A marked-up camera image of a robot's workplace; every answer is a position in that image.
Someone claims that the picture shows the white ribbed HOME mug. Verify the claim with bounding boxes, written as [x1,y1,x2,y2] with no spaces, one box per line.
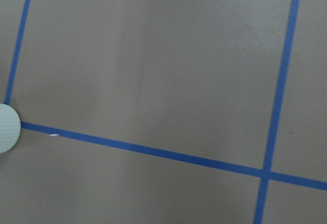
[1,104,21,154]

